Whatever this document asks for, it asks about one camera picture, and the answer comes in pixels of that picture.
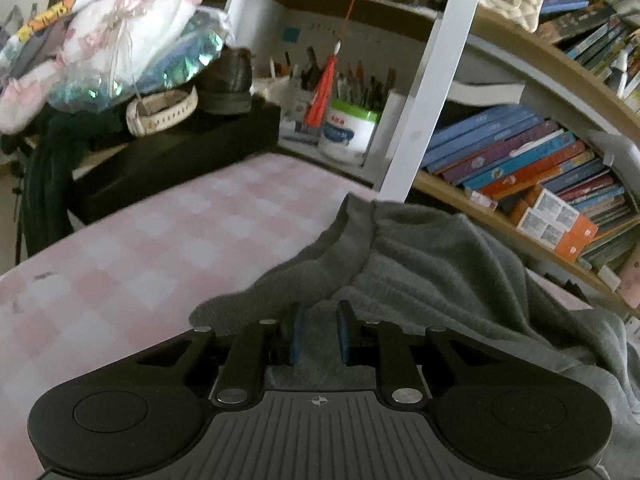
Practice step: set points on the white shelf post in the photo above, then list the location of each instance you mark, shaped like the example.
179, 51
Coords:
435, 85

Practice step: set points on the pink checked bed sheet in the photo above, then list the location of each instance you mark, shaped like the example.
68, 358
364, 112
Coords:
150, 255

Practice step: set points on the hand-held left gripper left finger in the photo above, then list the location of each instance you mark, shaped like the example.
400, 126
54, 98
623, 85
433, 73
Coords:
296, 335

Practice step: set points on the iridescent wrapped plush bundle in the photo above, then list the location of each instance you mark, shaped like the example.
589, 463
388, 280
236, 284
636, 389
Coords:
125, 35

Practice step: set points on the black case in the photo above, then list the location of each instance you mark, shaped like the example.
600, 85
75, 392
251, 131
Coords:
190, 150

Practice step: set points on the grey knit sweater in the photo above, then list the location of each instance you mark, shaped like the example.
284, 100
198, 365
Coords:
440, 270

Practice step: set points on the thick white book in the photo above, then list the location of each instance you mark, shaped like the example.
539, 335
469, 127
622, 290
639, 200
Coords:
487, 92

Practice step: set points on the shelf of thin books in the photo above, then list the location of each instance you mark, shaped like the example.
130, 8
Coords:
600, 35

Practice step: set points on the dark hanging cloth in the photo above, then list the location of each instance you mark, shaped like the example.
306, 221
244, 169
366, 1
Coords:
47, 180

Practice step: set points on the white plastic jar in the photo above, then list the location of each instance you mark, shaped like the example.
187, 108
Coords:
347, 132

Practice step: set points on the brown leather shoe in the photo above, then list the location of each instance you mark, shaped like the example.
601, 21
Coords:
227, 82

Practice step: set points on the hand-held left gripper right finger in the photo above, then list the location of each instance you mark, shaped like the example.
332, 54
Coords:
345, 332

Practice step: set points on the wooden bookshelf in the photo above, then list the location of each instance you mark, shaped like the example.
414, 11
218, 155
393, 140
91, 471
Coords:
505, 35

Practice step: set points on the row of colourful books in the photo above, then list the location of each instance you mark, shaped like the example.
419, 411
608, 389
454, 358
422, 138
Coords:
525, 155

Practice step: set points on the red tassel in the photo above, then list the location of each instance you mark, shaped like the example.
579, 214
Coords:
322, 92

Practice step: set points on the orange and white box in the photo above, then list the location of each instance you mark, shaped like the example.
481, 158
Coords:
555, 207
560, 237

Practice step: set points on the bunch of pens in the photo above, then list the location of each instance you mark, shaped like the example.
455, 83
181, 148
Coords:
360, 85

